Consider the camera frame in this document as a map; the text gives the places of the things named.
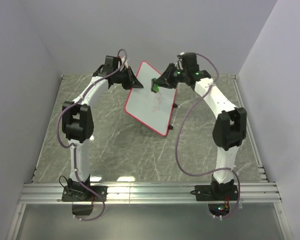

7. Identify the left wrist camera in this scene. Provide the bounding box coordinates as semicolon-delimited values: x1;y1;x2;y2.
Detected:
119;56;129;72

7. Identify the pink framed whiteboard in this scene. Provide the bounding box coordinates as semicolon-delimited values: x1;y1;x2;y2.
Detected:
124;61;177;137

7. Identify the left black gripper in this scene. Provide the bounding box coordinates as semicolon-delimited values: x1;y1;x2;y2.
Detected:
114;66;143;91

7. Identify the aluminium mounting rail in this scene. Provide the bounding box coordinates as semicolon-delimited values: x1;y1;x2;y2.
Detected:
18;182;282;205

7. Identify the green whiteboard eraser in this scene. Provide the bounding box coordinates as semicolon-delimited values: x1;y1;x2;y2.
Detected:
151;78;159;93

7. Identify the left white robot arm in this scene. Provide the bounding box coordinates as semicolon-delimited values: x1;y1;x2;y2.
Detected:
57;55;143;201

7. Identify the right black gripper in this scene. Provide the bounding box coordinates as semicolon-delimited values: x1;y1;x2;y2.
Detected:
153;63;187;90

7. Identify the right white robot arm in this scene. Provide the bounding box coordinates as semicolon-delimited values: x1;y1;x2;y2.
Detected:
151;52;247;202

